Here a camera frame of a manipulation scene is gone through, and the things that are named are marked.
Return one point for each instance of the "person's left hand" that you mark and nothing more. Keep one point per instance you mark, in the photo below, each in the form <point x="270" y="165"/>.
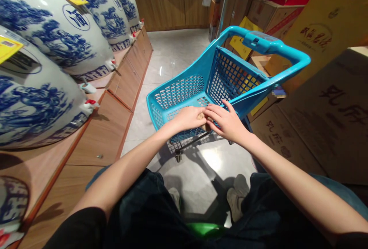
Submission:
<point x="185" y="118"/>

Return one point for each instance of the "person's right hand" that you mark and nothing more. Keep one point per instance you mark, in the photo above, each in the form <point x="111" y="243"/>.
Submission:
<point x="230" y="124"/>

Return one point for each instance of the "person's left fingers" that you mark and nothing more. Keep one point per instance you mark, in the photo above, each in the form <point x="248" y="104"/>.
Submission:
<point x="201" y="117"/>

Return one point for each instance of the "small brown box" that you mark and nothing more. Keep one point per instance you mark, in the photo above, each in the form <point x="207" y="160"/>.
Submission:
<point x="206" y="124"/>

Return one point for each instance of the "blue plastic shopping cart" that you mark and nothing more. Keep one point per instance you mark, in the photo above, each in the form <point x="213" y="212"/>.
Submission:
<point x="187" y="88"/>

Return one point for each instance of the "small open brown carton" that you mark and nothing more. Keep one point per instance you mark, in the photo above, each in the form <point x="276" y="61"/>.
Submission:
<point x="258" y="63"/>

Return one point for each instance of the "flat brown printed carton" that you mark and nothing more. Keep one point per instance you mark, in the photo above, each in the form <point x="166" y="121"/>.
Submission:
<point x="284" y="139"/>

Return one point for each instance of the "long wooden shelf cabinet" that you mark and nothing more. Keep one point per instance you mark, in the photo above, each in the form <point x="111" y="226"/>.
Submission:
<point x="100" y="134"/>

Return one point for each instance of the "person's legs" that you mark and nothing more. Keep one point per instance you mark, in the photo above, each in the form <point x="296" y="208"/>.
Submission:
<point x="161" y="211"/>

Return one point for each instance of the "yellow paper sign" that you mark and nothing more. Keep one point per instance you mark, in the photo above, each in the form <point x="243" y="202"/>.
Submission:
<point x="249" y="25"/>

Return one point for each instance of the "green plastic stool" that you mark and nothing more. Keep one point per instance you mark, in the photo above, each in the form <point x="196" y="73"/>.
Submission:
<point x="205" y="229"/>

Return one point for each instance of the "wooden counter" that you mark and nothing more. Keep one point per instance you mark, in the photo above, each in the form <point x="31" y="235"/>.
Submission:
<point x="172" y="4"/>

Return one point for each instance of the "brown carton with red stripe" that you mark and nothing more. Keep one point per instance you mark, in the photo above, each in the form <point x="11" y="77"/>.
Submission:
<point x="270" y="16"/>

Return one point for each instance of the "blue and white porcelain jar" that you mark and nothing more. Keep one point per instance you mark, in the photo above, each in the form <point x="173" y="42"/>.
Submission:
<point x="49" y="27"/>
<point x="31" y="99"/>
<point x="100" y="10"/>
<point x="11" y="200"/>
<point x="129" y="4"/>

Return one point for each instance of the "large brown printed carton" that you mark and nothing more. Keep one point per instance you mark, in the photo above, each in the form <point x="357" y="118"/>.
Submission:
<point x="336" y="111"/>

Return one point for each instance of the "tall yellow gift box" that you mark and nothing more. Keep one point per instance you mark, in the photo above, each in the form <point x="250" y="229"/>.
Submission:
<point x="327" y="30"/>

